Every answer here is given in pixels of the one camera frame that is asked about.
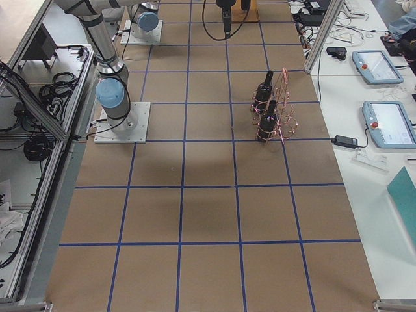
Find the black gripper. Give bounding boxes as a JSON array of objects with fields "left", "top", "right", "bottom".
[{"left": 216, "top": 0, "right": 236, "bottom": 38}]

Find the dark wine bottle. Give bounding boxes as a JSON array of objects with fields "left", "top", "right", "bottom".
[
  {"left": 255, "top": 70, "right": 274, "bottom": 103},
  {"left": 257, "top": 99, "right": 278, "bottom": 142},
  {"left": 240, "top": 0, "right": 251, "bottom": 11}
]

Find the orange wooden tray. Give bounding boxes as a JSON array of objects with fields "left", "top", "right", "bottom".
[{"left": 231, "top": 0, "right": 259, "bottom": 23}]

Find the small black device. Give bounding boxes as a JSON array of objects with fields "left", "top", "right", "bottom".
[{"left": 326, "top": 47, "right": 347, "bottom": 61}]

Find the far teach pendant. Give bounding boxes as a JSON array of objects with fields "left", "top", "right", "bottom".
[{"left": 352, "top": 50, "right": 404, "bottom": 85}]

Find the teach pendant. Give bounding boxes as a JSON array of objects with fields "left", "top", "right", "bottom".
[
  {"left": 352, "top": 50, "right": 404, "bottom": 85},
  {"left": 362, "top": 101, "right": 415, "bottom": 150}
]

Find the black power adapter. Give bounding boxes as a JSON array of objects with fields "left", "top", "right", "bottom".
[{"left": 331, "top": 135, "right": 358, "bottom": 149}]

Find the near teach pendant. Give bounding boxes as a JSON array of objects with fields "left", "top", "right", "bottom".
[{"left": 362, "top": 101, "right": 415, "bottom": 150}]

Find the clear acrylic stand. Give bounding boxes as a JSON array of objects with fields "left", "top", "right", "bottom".
[{"left": 352, "top": 148, "right": 389, "bottom": 172}]

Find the green board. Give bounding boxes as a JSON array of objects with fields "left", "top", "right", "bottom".
[{"left": 387, "top": 167, "right": 415, "bottom": 245}]

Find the white cloth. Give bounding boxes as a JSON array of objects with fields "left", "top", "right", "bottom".
[{"left": 0, "top": 179, "right": 24, "bottom": 251}]

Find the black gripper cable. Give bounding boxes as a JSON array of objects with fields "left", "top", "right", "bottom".
[{"left": 201, "top": 0, "right": 251, "bottom": 42}]

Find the aluminium frame post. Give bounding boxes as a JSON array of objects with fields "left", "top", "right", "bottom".
[{"left": 304, "top": 0, "right": 344, "bottom": 74}]

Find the copper wire bottle basket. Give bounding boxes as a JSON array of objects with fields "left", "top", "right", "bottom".
[{"left": 251, "top": 68, "right": 298, "bottom": 143}]

